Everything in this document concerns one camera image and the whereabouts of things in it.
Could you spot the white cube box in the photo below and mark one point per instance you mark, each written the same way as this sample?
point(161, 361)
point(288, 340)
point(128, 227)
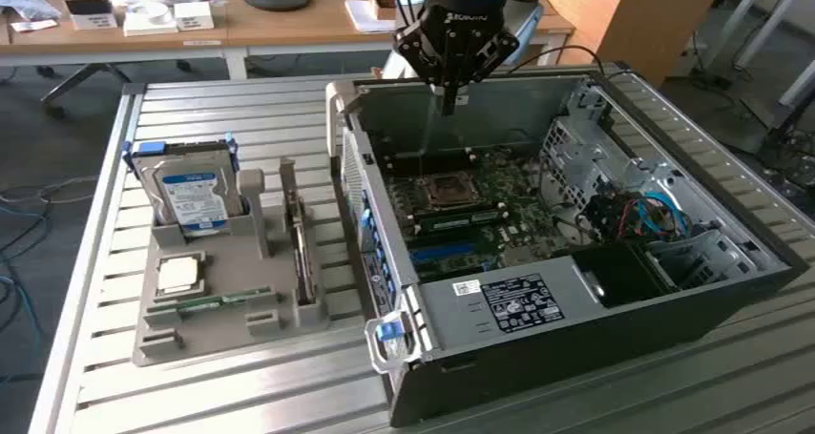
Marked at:
point(192, 19)

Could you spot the white round cup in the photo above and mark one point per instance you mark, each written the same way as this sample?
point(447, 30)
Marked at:
point(152, 12)

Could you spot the grey floor stand base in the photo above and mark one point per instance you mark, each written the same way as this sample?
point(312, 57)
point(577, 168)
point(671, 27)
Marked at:
point(761, 129)

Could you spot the black graphics card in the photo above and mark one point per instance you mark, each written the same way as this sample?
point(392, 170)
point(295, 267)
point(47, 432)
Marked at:
point(300, 243)

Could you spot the blue expansion slot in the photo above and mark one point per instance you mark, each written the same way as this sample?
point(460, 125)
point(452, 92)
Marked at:
point(443, 252)

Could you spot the black open PC case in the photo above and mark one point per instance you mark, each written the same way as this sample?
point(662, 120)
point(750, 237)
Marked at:
point(574, 357)

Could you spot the white desk frame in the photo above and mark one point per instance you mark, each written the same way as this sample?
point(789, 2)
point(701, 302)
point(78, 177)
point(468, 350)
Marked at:
point(768, 26)

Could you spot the wooden cabinet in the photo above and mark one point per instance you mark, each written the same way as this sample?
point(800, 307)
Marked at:
point(637, 24)

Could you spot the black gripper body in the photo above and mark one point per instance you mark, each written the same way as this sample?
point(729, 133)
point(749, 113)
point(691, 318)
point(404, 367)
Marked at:
point(466, 24)

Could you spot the wooden desk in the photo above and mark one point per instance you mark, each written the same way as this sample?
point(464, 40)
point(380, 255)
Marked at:
point(287, 28)

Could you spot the white paper stack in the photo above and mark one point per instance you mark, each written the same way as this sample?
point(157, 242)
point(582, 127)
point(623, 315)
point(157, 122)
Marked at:
point(367, 16)

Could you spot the white card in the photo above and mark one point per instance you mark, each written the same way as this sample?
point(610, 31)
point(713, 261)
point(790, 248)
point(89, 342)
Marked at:
point(33, 26)

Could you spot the hard disk with blue caddy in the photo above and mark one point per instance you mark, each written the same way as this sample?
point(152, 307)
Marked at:
point(192, 195)

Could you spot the grey power supply unit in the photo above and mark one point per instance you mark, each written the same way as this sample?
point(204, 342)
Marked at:
point(459, 319)

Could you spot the white flat box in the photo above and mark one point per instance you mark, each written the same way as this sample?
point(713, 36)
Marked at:
point(150, 29)

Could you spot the white box with black top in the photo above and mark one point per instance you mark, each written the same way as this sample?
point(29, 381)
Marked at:
point(96, 21)

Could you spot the slotted grey disk bay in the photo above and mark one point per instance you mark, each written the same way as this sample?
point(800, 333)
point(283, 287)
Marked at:
point(701, 262)

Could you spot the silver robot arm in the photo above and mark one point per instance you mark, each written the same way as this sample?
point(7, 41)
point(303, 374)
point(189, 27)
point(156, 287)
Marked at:
point(527, 21)

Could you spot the blue case latch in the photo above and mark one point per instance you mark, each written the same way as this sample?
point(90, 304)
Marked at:
point(390, 332)

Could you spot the grey parts rack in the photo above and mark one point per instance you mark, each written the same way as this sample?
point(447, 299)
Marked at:
point(255, 272)

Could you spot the perforated grey disk bay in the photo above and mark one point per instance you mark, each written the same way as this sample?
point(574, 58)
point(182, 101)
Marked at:
point(574, 167)

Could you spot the green RAM stick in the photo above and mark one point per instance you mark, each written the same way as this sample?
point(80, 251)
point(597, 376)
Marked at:
point(459, 220)
point(204, 303)

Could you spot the silver CPU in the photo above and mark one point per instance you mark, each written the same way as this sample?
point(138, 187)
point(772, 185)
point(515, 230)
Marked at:
point(178, 274)

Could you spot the CPU socket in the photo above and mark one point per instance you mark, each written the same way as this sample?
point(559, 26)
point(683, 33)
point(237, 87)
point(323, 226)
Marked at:
point(450, 191)

